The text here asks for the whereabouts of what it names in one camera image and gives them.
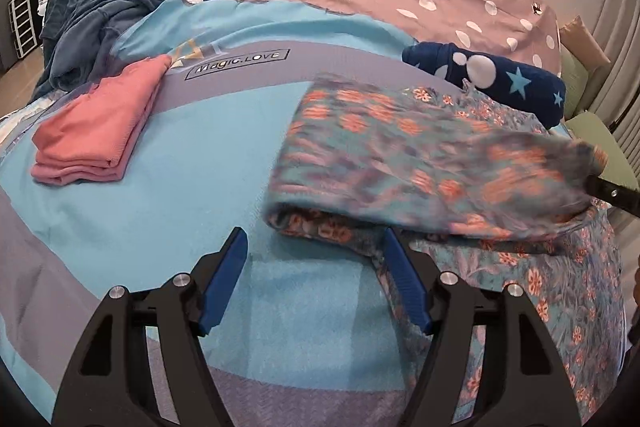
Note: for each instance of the white wire rack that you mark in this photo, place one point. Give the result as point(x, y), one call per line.
point(22, 27)

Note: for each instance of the beige pillow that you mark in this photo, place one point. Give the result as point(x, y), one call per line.
point(576, 37)

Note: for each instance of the folded pink garment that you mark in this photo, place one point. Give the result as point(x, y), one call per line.
point(92, 137)

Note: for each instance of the light blue bed cover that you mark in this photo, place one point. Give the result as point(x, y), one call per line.
point(307, 338)

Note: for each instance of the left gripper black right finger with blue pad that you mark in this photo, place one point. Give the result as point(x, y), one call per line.
point(523, 381)

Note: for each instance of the teal floral garment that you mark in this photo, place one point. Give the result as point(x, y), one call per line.
point(481, 188)

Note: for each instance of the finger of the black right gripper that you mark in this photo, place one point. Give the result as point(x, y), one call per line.
point(618, 196)

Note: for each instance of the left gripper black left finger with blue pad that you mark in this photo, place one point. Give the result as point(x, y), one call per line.
point(108, 380)

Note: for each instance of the green pillow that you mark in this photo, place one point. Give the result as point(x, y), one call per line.
point(590, 128)
point(575, 78)

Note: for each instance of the navy star fleece blanket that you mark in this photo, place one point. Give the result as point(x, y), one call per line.
point(524, 87)

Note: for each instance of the dark blue towel pile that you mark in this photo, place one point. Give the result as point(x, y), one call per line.
point(77, 36)

